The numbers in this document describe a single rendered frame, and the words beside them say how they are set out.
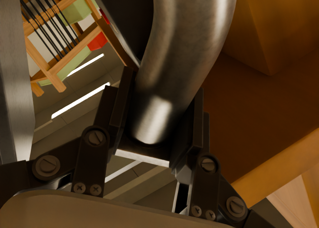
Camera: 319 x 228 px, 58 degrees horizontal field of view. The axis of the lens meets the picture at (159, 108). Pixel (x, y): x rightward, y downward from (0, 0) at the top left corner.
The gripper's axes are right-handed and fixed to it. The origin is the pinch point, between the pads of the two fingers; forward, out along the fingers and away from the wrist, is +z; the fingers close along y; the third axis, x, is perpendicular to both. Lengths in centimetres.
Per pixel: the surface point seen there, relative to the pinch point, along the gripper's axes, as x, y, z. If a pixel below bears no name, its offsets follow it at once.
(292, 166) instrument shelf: -5.7, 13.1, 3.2
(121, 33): -14.2, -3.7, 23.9
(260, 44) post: -3.2, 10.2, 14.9
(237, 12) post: -2.3, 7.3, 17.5
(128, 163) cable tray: -275, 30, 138
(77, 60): -242, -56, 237
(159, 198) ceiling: -410, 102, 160
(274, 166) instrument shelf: -5.6, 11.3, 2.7
